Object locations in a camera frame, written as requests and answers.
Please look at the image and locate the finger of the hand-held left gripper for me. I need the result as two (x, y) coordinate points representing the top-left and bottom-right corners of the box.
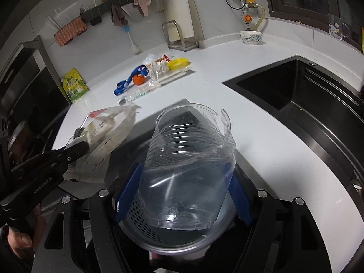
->
(43, 140), (91, 174)

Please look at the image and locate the white flat packaging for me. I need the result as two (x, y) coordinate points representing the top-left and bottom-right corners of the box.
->
(155, 68), (195, 86)

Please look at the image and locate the white bottle brush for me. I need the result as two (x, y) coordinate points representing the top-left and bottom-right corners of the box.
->
(122, 25), (142, 55)

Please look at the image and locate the person's left hand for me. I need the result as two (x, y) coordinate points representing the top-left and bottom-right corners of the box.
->
(0, 223), (37, 265)

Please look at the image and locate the metal board rack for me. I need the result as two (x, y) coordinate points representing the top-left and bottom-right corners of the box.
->
(162, 20), (200, 52)

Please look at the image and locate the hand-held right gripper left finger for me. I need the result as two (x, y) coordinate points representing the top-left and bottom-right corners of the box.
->
(33, 163), (151, 273)

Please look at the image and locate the white cutting board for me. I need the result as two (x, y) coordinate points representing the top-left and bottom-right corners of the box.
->
(161, 0), (197, 42)

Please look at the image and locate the green yellow refill pouch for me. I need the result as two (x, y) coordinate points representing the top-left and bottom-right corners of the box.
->
(61, 68), (89, 104)

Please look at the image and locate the pink checked dishcloth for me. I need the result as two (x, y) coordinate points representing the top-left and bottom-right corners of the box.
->
(54, 17), (88, 47)

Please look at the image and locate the clear cut plastic bottle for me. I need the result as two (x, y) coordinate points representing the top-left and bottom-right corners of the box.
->
(139, 102), (237, 231)

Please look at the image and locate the blue lanyard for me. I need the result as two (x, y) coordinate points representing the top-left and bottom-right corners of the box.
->
(114, 65), (150, 96)

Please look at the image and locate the dark wall hook rail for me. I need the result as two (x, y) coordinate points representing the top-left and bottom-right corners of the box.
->
(80, 0), (159, 25)

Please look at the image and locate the clear printed plastic bag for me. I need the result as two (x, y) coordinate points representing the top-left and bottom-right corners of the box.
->
(64, 104), (141, 184)

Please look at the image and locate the clear toothbrush package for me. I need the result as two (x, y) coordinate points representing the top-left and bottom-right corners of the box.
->
(118, 81), (161, 103)

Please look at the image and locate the black kitchen sink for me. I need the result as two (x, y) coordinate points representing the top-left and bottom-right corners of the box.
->
(221, 55), (364, 205)

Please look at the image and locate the steel built-in oven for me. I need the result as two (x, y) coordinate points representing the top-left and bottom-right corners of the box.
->
(0, 35), (71, 160)

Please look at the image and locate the pink cloth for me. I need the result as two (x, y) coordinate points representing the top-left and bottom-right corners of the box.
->
(133, 0), (153, 18)

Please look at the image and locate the floral ceramic bowl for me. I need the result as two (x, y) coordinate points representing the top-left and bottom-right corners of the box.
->
(238, 30), (263, 46)

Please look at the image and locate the grey brown cloth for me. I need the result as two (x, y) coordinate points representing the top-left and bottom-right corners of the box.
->
(110, 5), (129, 27)

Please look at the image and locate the yellow plastic lid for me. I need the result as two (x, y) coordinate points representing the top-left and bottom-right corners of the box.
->
(167, 58), (190, 70)

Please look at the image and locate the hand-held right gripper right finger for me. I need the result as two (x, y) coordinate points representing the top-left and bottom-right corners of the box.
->
(227, 175), (333, 273)

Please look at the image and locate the clear glass mug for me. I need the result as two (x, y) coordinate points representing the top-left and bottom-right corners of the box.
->
(326, 13), (351, 42)

